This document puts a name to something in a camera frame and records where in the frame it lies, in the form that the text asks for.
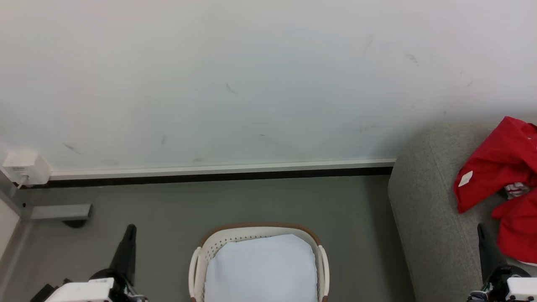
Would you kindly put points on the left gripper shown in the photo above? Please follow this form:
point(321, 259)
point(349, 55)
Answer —
point(84, 291)

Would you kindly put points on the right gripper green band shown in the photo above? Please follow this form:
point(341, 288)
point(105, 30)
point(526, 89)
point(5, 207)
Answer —
point(509, 289)

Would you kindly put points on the red garment with white label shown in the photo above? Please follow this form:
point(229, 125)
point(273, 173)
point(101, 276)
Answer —
point(499, 159)

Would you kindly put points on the white laundry basket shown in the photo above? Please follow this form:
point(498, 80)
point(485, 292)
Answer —
point(200, 258)

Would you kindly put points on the grey fabric sofa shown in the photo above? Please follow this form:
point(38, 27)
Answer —
point(423, 209)

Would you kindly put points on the white and black baseboard strip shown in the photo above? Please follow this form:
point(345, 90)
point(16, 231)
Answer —
point(209, 174)

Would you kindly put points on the white cloth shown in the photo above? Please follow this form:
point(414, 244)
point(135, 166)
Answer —
point(260, 272)

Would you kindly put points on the grey metal frame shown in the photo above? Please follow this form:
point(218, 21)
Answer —
point(58, 212)

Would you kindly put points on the white wall socket box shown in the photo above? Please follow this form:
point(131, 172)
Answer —
point(25, 165)

